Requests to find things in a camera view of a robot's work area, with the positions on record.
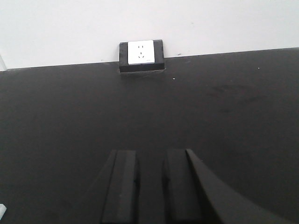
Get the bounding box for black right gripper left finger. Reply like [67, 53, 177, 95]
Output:
[100, 150, 138, 224]

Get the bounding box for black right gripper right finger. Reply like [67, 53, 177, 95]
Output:
[163, 149, 289, 224]

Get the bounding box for white test tube rack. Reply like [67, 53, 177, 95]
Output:
[0, 204, 7, 219]

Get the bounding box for black socket mounting box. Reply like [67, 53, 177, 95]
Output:
[119, 40, 165, 73]

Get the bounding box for white wall power socket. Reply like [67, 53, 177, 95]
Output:
[128, 40, 155, 65]

